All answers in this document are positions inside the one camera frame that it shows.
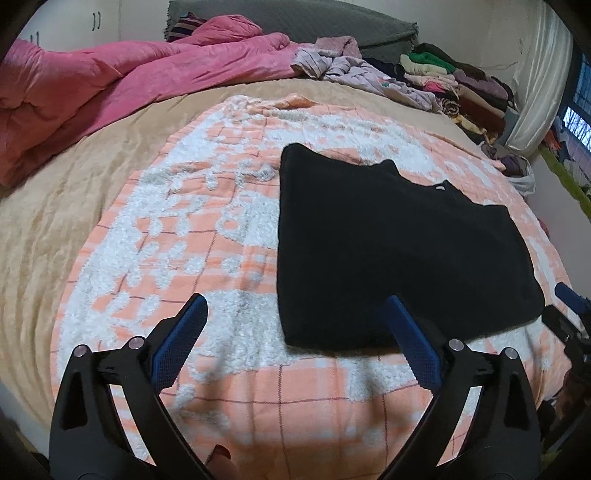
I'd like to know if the white wardrobe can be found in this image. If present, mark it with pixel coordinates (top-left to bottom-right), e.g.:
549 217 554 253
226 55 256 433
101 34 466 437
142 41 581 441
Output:
16 0 172 48

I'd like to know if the person's left hand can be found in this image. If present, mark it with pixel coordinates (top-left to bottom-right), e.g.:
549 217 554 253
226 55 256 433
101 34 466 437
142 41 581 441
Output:
205 444 238 480

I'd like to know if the pink quilt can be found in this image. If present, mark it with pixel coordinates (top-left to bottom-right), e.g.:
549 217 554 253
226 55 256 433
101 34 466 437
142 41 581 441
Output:
0 14 320 189

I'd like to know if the green cloth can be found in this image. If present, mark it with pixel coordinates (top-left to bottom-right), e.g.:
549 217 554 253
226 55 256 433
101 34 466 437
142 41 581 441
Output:
539 147 591 215

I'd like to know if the beige bedsheet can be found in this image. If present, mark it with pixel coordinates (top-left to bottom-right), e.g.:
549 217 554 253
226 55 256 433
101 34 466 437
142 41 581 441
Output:
0 74 509 418

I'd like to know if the striped dark cloth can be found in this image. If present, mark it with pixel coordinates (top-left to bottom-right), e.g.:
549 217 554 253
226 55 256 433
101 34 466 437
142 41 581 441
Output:
167 13 207 43

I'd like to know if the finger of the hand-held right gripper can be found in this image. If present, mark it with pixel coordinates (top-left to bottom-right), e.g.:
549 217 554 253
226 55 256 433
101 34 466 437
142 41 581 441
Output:
554 282 591 320

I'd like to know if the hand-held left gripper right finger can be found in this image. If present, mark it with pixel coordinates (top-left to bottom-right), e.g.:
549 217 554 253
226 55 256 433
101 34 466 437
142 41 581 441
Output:
379 295 542 480

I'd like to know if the window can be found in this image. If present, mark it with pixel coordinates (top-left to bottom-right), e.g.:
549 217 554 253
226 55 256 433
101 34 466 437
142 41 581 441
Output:
551 69 591 155

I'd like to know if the pile of folded clothes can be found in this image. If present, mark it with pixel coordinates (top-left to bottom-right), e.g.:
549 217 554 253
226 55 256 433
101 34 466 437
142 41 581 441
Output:
398 42 522 145

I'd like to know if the orange and white checked blanket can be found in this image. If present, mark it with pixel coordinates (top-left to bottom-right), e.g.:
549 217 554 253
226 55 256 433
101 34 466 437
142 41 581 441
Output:
54 93 580 468

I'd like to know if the white curtain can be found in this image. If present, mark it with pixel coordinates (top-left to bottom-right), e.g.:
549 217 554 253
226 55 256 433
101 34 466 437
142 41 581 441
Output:
504 7 574 154

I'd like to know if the heap of lilac clothes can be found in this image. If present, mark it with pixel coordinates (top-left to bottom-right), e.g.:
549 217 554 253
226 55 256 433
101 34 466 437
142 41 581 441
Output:
291 36 443 112

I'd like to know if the white bag of clothes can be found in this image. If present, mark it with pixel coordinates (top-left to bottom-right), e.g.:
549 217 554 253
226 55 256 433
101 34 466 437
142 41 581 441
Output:
499 154 537 195

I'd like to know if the black shirt with orange patches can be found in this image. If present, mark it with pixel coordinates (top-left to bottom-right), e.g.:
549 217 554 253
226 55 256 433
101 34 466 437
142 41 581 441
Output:
277 143 547 350

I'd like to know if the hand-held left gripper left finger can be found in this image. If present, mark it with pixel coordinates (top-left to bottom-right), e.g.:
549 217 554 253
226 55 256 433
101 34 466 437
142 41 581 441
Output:
50 293 218 480

